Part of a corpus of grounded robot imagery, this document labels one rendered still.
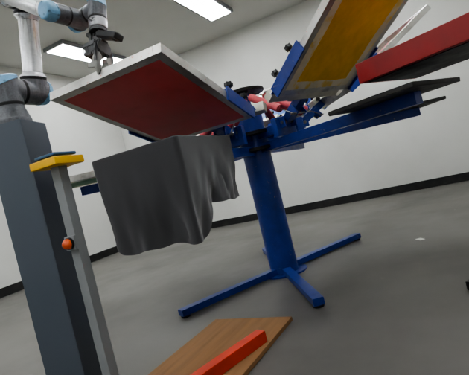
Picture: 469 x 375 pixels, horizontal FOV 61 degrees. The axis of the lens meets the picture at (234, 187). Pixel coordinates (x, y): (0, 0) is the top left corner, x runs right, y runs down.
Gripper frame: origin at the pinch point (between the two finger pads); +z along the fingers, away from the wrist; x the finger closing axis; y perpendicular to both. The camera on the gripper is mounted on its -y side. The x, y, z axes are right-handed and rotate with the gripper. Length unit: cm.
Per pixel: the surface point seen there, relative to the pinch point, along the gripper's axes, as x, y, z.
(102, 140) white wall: -381, 380, -174
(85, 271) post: 4, 10, 76
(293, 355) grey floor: -51, -42, 116
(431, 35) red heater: -50, -115, 5
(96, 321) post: -1, 10, 93
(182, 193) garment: -18, -19, 50
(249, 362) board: -42, -27, 117
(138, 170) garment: -14.3, -1.6, 37.4
